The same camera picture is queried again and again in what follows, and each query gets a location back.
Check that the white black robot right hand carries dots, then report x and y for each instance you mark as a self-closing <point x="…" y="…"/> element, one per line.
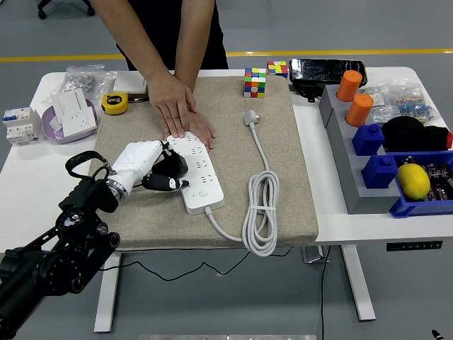
<point x="437" y="336"/>

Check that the person's left hand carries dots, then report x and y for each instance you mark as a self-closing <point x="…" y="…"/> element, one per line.
<point x="205" y="131"/>

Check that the person's right hand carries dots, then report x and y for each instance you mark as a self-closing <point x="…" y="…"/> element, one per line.
<point x="172" y="102"/>

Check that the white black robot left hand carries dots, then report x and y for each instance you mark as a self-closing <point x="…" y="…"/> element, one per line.
<point x="136" y="161"/>

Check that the black plug adapter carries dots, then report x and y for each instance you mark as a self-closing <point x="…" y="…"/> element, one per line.
<point x="175" y="164"/>

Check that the white power strip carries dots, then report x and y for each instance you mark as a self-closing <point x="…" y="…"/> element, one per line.
<point x="205" y="193"/>

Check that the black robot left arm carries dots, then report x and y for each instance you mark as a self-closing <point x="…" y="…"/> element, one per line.
<point x="53" y="262"/>

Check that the person's right forearm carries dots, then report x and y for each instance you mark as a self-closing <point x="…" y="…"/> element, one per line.
<point x="132" y="39"/>

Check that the person's left forearm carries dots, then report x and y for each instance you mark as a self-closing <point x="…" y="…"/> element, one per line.
<point x="194" y="35"/>

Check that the dark shiny metal piece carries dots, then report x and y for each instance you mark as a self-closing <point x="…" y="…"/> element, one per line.
<point x="138" y="98"/>

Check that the grey-brown mat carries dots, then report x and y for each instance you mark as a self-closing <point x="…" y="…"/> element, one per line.
<point x="230" y="159"/>

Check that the yellow tape measure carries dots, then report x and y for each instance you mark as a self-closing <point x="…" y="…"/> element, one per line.
<point x="115" y="104"/>

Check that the large colourful puzzle cube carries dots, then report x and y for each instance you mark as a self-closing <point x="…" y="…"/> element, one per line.
<point x="255" y="83"/>

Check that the person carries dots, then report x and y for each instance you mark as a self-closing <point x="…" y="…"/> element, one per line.
<point x="216" y="28"/>

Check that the purple plate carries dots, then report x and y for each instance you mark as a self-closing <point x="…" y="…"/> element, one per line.
<point x="53" y="132"/>

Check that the white socket back panel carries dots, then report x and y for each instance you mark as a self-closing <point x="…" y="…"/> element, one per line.
<point x="69" y="102"/>

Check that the plastic bag of metal parts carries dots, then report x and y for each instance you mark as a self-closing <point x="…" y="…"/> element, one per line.
<point x="83" y="83"/>

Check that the black table control panel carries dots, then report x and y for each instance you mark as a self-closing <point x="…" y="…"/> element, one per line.
<point x="414" y="246"/>

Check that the white table leg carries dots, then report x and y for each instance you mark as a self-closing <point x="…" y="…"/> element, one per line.
<point x="108" y="297"/>
<point x="359" y="283"/>

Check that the small colourful puzzle cube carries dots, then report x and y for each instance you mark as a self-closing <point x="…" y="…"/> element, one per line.
<point x="277" y="69"/>

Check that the white circuit breaker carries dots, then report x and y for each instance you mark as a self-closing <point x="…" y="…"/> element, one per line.
<point x="19" y="125"/>

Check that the blue plastic bin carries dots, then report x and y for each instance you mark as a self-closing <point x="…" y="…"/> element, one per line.
<point x="407" y="209"/>

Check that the black glossy phone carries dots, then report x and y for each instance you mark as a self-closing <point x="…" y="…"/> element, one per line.
<point x="327" y="71"/>

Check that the black office chair base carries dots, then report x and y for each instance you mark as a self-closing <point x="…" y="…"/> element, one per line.
<point x="67" y="5"/>

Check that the orange cylinder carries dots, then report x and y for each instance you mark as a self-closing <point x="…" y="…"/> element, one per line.
<point x="359" y="110"/>
<point x="348" y="85"/>

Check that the yellow lemon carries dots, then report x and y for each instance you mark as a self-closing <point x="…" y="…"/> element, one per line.
<point x="413" y="182"/>

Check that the grey stepped block base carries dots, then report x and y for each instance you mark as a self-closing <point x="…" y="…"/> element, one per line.
<point x="354" y="191"/>

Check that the blue square block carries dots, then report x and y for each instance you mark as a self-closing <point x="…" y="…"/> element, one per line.
<point x="368" y="140"/>
<point x="378" y="171"/>

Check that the clear bag of small parts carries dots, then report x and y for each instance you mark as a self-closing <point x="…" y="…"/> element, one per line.
<point x="380" y="106"/>

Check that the black cloth with red patch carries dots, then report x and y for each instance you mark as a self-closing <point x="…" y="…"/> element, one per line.
<point x="407" y="132"/>

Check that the plastic bag of clips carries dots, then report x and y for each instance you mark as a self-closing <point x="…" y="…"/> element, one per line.
<point x="417" y="104"/>

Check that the white flat switch plate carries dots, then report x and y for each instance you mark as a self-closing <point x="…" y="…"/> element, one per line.
<point x="129" y="84"/>

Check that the white wall socket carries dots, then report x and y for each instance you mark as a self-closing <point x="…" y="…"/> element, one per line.
<point x="81" y="123"/>

